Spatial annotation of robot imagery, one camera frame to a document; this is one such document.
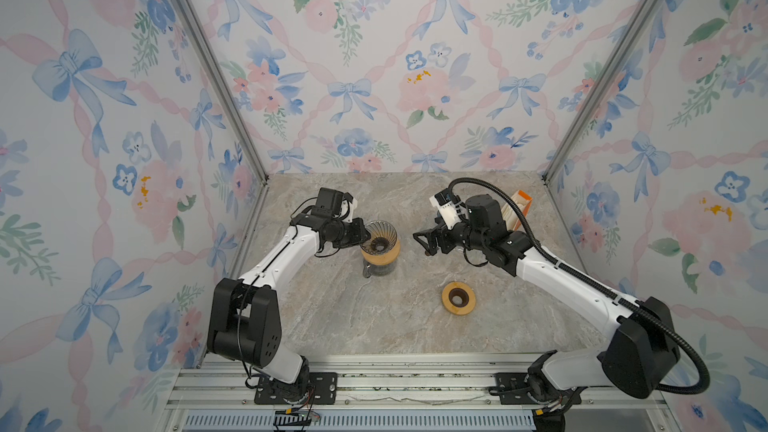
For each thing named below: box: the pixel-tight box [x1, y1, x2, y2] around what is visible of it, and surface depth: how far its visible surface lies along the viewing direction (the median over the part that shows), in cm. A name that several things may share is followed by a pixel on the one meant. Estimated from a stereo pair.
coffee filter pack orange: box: [501, 190, 533, 231], surface depth 100 cm
